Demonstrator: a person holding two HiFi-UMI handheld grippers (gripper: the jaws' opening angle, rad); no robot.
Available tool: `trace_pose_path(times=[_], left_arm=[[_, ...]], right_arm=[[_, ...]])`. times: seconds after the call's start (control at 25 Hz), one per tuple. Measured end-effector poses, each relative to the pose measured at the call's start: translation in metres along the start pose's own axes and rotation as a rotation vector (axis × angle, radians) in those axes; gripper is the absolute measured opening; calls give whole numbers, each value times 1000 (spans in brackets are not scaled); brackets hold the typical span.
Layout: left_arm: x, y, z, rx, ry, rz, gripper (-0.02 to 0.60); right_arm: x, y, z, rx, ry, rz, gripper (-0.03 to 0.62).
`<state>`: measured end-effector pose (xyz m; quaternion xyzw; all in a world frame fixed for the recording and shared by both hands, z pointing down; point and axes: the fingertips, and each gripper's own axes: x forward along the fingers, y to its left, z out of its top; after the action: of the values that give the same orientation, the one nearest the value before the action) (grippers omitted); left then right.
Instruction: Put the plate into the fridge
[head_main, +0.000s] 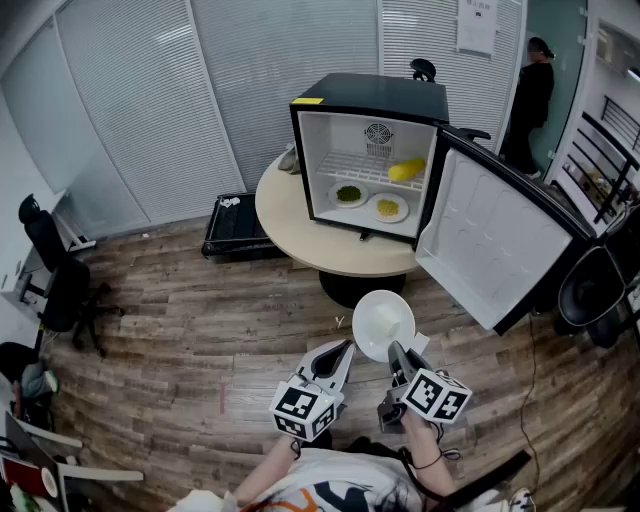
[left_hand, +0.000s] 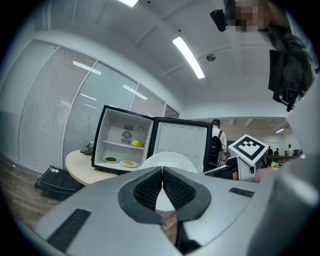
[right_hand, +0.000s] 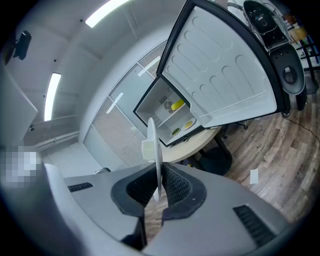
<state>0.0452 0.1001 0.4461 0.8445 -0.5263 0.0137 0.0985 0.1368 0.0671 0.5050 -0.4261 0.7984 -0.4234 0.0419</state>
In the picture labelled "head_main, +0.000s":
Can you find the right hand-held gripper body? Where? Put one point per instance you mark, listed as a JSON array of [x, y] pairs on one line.
[[435, 397]]

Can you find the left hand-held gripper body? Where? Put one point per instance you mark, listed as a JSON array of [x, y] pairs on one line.
[[300, 405]]

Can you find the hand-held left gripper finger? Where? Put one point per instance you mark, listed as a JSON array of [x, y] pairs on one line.
[[342, 372], [325, 347]]

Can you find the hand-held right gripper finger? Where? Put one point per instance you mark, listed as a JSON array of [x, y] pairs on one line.
[[395, 357]]

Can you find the white plate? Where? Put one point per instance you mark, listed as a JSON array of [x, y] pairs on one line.
[[365, 325], [334, 197], [374, 210]]

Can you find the black mini fridge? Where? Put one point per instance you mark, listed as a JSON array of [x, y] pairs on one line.
[[380, 95]]

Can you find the person's left forearm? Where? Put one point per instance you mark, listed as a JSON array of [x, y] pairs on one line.
[[270, 470]]

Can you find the person's right forearm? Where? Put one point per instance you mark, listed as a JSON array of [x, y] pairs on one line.
[[425, 445]]

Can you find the white paper sheet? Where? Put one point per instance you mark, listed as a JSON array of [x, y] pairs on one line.
[[421, 342]]

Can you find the black wrist band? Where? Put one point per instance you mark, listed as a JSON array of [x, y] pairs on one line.
[[430, 466]]

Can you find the white printed t-shirt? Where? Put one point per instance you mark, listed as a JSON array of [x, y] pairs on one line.
[[330, 480]]

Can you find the round beige table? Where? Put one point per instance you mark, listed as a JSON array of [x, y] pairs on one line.
[[320, 245]]

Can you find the yellow corn kernels heap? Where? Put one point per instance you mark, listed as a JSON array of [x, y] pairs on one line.
[[387, 207]]

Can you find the green peas heap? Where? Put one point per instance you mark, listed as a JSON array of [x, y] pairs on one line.
[[349, 193]]

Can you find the black round chair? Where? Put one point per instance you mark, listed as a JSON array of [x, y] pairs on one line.
[[590, 295]]

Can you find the yellow corn cob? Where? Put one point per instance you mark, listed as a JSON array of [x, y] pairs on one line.
[[406, 170]]

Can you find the yellow label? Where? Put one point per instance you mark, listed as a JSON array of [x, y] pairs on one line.
[[307, 100]]

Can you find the black office chair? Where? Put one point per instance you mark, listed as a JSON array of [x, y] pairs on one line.
[[423, 69], [65, 285]]

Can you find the white desk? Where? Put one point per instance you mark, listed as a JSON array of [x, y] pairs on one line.
[[70, 225]]

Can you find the black metal rack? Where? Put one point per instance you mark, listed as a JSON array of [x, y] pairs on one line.
[[620, 150]]

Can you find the white paper notice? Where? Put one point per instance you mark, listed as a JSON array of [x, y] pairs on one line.
[[475, 27]]

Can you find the frosted glass door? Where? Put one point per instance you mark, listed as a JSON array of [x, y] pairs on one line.
[[560, 30]]

